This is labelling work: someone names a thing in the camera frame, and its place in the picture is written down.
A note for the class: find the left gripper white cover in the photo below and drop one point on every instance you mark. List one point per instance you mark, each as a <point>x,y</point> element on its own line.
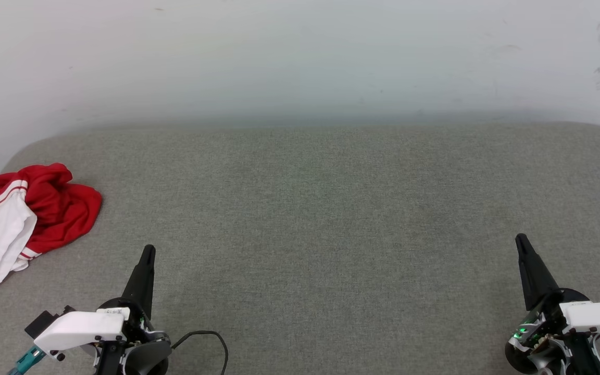
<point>78,328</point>

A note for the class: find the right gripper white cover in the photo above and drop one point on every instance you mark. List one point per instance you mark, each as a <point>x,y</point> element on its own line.
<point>597,316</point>

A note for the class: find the red and white shirt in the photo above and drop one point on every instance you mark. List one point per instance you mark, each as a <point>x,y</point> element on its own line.
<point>60,208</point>

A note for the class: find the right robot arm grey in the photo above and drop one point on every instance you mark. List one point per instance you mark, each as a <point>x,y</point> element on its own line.
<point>581,359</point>

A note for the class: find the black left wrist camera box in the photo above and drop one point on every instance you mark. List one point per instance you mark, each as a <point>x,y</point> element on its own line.
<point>42,324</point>

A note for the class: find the teal left camera connector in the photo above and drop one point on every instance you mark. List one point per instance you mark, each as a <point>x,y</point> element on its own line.
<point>26,359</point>

